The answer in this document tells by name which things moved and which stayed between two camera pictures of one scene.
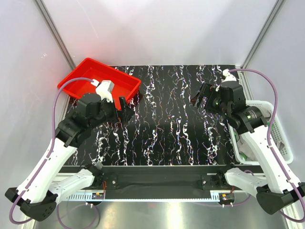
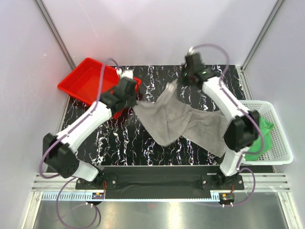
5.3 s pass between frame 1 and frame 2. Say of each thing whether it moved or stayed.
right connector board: stayed
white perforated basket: stayed
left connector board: stayed
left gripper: moved
